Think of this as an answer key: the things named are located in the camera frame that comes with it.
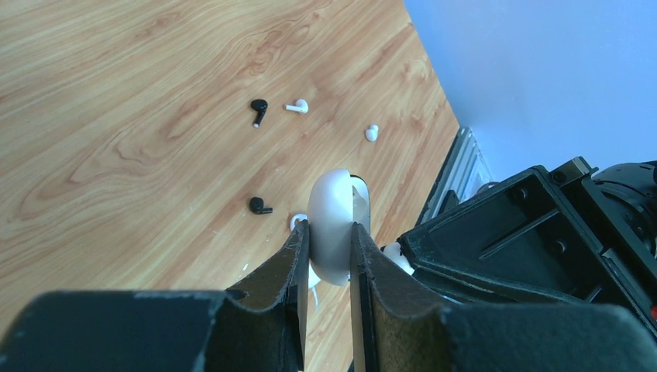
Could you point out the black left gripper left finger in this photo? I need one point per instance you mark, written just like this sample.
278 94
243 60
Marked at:
257 324

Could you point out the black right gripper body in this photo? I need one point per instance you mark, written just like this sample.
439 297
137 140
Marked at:
572 235

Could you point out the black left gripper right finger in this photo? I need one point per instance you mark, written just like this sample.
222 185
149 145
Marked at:
401 325

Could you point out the white oval charging case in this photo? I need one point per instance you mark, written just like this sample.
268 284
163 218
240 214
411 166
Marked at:
392 251

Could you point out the black earbud near case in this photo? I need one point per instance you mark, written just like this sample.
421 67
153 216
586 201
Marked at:
257 206

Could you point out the white ear-hook earbud near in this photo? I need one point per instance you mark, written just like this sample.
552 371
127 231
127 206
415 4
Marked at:
295 219

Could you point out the white ear-hook earbud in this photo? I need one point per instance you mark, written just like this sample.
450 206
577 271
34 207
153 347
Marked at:
372 133
295 219

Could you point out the white ear-hook earbud far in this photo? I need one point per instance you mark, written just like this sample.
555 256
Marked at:
372 133

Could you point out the black stem earbud far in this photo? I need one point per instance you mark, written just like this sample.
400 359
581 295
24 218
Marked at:
259 106

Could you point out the white stem earbud far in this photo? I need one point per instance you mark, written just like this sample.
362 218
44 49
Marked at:
300 106

